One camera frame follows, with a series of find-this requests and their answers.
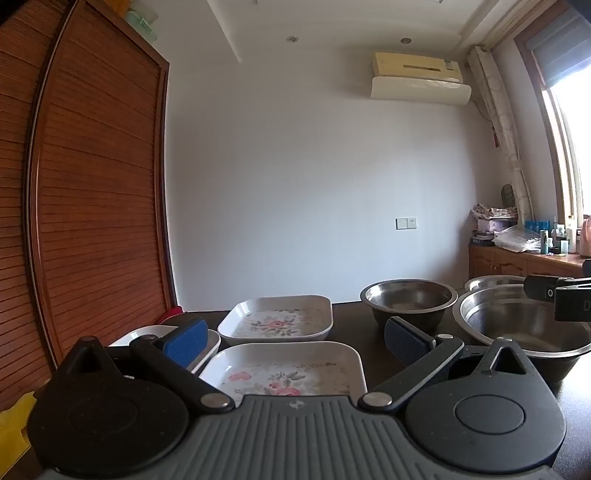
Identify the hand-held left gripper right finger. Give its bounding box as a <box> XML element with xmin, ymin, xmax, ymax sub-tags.
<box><xmin>358</xmin><ymin>316</ymin><xmax>539</xmax><ymax>411</ymax></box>

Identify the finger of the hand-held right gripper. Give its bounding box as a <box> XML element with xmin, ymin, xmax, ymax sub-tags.
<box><xmin>524</xmin><ymin>274</ymin><xmax>561</xmax><ymax>304</ymax></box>

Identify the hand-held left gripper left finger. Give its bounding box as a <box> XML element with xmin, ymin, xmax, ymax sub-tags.
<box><xmin>64</xmin><ymin>318</ymin><xmax>235</xmax><ymax>414</ymax></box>

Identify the plain white square plate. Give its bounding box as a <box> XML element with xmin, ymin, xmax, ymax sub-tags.
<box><xmin>107</xmin><ymin>324</ymin><xmax>221</xmax><ymax>374</ymax></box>

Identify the small steel bowl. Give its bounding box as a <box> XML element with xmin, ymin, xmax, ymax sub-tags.
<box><xmin>359</xmin><ymin>278</ymin><xmax>458</xmax><ymax>337</ymax></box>

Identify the large steel bowl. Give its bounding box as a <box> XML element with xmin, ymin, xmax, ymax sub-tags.
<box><xmin>452</xmin><ymin>284</ymin><xmax>591</xmax><ymax>384</ymax></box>

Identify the medium steel bowl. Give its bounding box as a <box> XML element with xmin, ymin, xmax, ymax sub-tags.
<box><xmin>464</xmin><ymin>274</ymin><xmax>527</xmax><ymax>292</ymax></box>

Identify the white floral square plate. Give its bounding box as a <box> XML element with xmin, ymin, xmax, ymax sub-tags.
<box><xmin>217</xmin><ymin>295</ymin><xmax>334</xmax><ymax>344</ymax></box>
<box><xmin>198</xmin><ymin>342</ymin><xmax>369</xmax><ymax>403</ymax></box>

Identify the wooden low cabinet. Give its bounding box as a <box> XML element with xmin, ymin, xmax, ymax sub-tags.
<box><xmin>468</xmin><ymin>242</ymin><xmax>591</xmax><ymax>281</ymax></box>

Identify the clear plastic bag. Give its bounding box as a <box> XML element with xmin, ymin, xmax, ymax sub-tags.
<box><xmin>492</xmin><ymin>225</ymin><xmax>542</xmax><ymax>253</ymax></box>

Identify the patterned beige curtain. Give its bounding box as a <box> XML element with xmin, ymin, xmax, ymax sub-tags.
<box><xmin>468</xmin><ymin>46</ymin><xmax>534</xmax><ymax>227</ymax></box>

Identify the wooden louvered wardrobe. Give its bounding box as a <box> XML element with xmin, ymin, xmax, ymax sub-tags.
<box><xmin>0</xmin><ymin>0</ymin><xmax>184</xmax><ymax>411</ymax></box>

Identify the yellow bag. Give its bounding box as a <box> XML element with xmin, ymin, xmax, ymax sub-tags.
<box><xmin>0</xmin><ymin>392</ymin><xmax>38</xmax><ymax>464</ymax></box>

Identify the grey roller blind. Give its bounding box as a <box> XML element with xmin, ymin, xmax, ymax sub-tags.
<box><xmin>526</xmin><ymin>4</ymin><xmax>591</xmax><ymax>88</ymax></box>

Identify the green plastic container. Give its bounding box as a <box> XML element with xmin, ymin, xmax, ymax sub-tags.
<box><xmin>124</xmin><ymin>0</ymin><xmax>160</xmax><ymax>42</ymax></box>

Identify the wooden window frame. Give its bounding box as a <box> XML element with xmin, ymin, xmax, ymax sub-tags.
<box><xmin>515</xmin><ymin>37</ymin><xmax>591</xmax><ymax>232</ymax></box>

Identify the wall air conditioner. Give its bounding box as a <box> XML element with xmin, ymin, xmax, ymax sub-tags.
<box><xmin>369</xmin><ymin>52</ymin><xmax>472</xmax><ymax>106</ymax></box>

